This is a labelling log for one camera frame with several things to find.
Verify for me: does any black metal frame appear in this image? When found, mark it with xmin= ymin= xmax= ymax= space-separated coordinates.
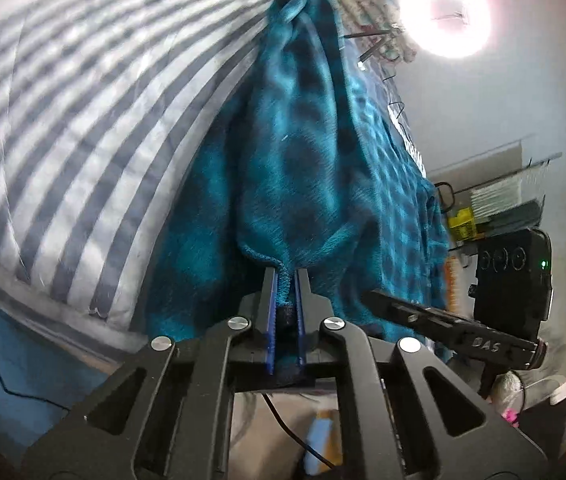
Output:
xmin=434 ymin=181 xmax=458 ymax=215

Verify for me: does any blue fabric bed side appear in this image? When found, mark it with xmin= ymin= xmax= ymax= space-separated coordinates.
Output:
xmin=0 ymin=287 xmax=131 ymax=463

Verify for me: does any cluttered wall shelf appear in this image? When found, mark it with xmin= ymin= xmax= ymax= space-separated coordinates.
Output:
xmin=468 ymin=152 xmax=564 ymax=236

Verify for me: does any black cable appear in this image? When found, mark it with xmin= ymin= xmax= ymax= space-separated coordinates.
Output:
xmin=0 ymin=349 xmax=71 ymax=411
xmin=262 ymin=392 xmax=338 ymax=470

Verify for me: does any yellow box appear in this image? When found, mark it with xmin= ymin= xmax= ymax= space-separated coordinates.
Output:
xmin=447 ymin=208 xmax=478 ymax=241

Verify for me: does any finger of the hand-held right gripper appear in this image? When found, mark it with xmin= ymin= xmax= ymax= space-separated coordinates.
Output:
xmin=361 ymin=288 xmax=548 ymax=370

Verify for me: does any blue and orange box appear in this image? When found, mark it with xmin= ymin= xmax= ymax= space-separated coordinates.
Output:
xmin=302 ymin=407 xmax=344 ymax=476

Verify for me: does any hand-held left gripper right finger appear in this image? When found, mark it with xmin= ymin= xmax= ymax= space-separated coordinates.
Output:
xmin=293 ymin=267 xmax=550 ymax=480

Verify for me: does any floral pillow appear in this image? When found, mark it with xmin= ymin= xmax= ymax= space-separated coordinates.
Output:
xmin=308 ymin=0 xmax=419 ymax=63

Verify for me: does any grey striped quilt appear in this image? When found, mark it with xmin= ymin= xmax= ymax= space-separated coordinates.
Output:
xmin=0 ymin=0 xmax=296 ymax=333

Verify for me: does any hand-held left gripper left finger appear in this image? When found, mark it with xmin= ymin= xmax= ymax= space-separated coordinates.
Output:
xmin=20 ymin=266 xmax=284 ymax=480

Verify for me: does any round ceiling lamp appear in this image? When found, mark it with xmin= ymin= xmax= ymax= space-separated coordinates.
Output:
xmin=399 ymin=0 xmax=492 ymax=59

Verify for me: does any teal fleece jacket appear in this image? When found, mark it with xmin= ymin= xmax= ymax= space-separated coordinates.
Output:
xmin=144 ymin=0 xmax=456 ymax=363

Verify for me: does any black tripod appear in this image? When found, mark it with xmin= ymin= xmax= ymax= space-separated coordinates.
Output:
xmin=342 ymin=22 xmax=404 ymax=72

